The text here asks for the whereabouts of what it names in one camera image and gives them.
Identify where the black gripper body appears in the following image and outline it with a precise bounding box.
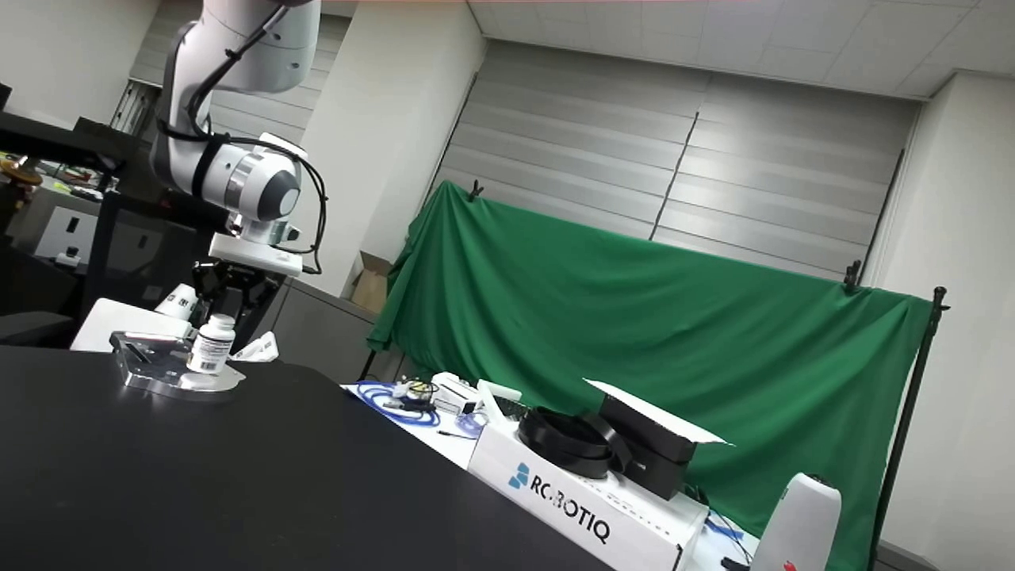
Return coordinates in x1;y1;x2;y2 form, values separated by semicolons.
195;256;278;321

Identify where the white plastic object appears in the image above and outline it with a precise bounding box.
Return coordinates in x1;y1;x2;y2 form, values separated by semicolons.
154;281;203;323

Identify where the crumpled white paper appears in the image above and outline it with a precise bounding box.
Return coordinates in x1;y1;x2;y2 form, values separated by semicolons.
226;331;282;363

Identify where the clear glass bowl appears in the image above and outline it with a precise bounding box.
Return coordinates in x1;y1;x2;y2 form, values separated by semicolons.
108;326;248;398

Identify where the white power adapter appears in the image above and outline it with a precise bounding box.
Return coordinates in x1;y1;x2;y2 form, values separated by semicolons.
426;368;502;423

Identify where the black cluttered desk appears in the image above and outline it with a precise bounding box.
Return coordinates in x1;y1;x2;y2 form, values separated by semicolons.
0;107;232;344

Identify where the white Robotiq cardboard box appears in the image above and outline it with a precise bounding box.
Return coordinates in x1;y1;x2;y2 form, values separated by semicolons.
465;407;710;571

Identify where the green backdrop cloth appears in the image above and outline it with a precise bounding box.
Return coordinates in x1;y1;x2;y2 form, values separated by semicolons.
366;180;940;571

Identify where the black box with white lid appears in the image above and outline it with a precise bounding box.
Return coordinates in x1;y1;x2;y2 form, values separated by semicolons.
583;376;725;500

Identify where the white cylinder container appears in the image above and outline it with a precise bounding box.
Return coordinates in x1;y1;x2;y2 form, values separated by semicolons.
745;470;845;571

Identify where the black backdrop stand pole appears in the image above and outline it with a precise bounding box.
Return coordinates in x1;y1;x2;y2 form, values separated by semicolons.
865;281;950;559

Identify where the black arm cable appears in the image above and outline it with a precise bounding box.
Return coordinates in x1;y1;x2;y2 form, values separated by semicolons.
154;0;332;262

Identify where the blue coiled cable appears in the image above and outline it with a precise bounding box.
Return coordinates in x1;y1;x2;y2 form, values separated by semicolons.
348;381;443;430

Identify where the pale blue cable bundle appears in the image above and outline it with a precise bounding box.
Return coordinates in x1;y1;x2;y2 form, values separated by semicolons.
437;407;490;441

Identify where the black coiled strap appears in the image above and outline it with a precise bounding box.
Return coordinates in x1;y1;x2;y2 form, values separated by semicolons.
516;407;627;480

